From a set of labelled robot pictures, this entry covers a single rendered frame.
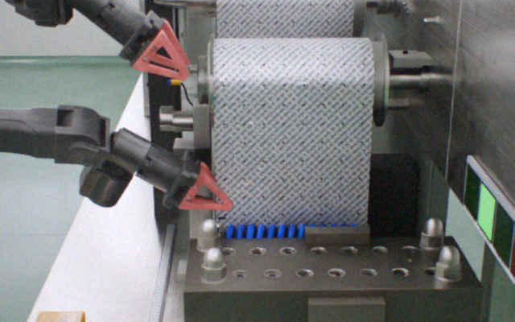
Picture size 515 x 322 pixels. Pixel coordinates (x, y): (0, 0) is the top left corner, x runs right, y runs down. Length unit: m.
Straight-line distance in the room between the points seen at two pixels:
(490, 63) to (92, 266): 0.79
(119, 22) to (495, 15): 0.53
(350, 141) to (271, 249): 0.20
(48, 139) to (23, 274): 2.28
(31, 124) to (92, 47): 5.80
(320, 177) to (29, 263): 2.40
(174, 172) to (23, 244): 2.52
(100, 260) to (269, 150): 0.42
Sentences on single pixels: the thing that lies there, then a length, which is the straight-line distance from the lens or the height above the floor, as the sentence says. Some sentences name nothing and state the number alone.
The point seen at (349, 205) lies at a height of 1.07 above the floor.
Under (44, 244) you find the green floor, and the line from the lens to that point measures 3.66.
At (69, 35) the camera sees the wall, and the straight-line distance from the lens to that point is 6.97.
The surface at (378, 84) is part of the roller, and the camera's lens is 1.20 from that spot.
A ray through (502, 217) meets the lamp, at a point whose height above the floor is 1.20.
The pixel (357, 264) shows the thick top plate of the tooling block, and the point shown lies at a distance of 1.15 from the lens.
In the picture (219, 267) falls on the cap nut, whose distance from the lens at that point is 1.08.
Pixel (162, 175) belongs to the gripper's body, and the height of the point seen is 1.13.
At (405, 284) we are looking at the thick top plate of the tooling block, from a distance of 1.11.
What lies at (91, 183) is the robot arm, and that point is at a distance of 1.24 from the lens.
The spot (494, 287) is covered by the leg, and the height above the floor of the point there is 0.84.
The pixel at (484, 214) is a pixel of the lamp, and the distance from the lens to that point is 0.97.
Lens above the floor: 1.56
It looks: 19 degrees down
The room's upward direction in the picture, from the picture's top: straight up
